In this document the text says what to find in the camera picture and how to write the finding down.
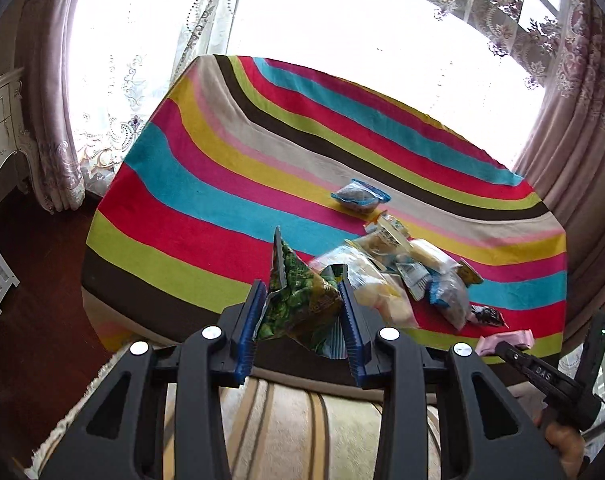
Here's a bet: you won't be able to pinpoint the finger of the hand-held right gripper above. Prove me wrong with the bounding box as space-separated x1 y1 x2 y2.
496 341 578 403

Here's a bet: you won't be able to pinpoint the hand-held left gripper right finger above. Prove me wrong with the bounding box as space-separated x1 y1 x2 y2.
338 279 573 480

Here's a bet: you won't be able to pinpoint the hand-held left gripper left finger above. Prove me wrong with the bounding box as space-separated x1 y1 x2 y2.
38 280 269 480

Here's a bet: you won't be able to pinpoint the green snack packet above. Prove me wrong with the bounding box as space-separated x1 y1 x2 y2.
255 226 353 361

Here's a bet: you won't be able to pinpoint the person's right hand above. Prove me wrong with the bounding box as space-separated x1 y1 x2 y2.
545 417 590 480

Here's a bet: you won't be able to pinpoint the pink snack packet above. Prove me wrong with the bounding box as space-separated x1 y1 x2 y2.
475 329 534 365

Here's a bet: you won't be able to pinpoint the clear packet yellow pieces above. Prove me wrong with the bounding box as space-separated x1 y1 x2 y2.
307 245 418 331

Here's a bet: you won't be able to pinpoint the small dark snack packet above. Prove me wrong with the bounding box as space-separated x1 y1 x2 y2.
469 305 505 328

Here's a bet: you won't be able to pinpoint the white and blue snack packet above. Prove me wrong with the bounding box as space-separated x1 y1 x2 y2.
395 255 433 303

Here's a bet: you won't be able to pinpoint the beige striped plush cushion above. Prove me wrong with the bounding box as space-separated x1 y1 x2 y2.
27 345 443 480

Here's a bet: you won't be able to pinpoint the clear snack packet blue edge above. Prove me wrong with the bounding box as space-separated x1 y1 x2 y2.
427 270 470 331

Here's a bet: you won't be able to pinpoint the clear packet pale cookies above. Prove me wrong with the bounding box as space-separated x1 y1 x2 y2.
365 212 413 261

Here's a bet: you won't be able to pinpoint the small yellow snack packet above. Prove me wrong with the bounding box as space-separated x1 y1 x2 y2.
457 257 484 286

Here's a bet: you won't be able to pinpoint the striped colourful blanket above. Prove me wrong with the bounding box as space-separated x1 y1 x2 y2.
81 53 569 396

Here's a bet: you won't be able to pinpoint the blue snack packet dark filling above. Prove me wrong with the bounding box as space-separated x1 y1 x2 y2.
331 178 390 213

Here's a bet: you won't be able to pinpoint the mauve embroidered curtain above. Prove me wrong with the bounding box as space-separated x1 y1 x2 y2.
509 0 605 346
15 0 90 213

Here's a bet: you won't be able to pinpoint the white dresser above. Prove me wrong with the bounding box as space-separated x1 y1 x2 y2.
0 67 36 196

